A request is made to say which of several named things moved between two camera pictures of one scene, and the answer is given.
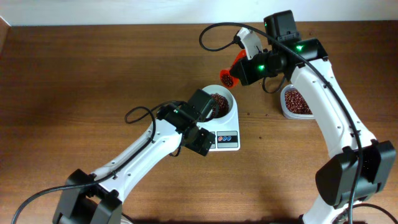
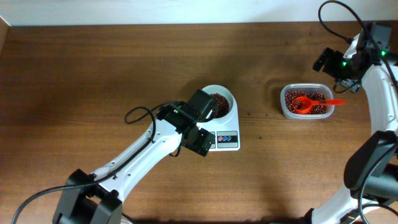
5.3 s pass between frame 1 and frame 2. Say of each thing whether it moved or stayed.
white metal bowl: stayed
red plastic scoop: moved
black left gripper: stayed
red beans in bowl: stayed
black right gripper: moved
